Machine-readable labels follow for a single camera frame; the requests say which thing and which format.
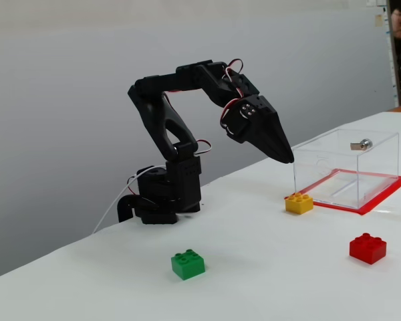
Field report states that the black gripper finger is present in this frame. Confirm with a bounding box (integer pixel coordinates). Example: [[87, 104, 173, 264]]
[[256, 96, 295, 164], [239, 104, 291, 165]]

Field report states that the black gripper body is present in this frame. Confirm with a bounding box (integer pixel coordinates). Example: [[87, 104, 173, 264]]
[[219, 95, 264, 144]]

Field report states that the red lego brick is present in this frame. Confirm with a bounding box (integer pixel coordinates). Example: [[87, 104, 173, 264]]
[[349, 233, 388, 265]]

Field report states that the yellow lego brick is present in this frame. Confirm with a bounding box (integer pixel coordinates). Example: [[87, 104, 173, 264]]
[[284, 193, 314, 215]]

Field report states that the transparent plastic box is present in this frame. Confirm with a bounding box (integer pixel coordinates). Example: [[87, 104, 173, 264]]
[[292, 128, 400, 211]]

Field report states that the silver metal box lock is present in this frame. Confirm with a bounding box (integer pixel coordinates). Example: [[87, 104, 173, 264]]
[[350, 138, 374, 152]]

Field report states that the green lego brick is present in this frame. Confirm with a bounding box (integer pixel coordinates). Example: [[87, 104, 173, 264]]
[[170, 249, 207, 281]]

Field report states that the black table clamp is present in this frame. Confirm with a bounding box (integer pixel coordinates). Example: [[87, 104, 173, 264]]
[[116, 193, 141, 223]]

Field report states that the gripper servo wire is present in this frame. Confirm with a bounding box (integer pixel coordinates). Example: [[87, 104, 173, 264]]
[[219, 96, 243, 138]]

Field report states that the forearm servo wire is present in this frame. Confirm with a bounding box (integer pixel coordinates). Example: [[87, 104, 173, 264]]
[[222, 59, 245, 100]]

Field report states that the red tape frame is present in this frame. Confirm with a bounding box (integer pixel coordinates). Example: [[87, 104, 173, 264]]
[[312, 169, 401, 215]]

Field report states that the white cable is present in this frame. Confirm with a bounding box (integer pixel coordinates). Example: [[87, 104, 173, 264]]
[[92, 163, 164, 235]]

